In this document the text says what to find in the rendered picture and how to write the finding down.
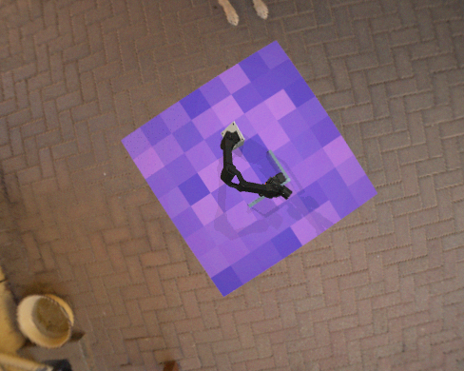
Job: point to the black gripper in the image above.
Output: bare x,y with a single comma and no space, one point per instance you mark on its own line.
280,177

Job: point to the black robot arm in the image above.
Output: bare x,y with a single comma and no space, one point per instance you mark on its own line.
270,190

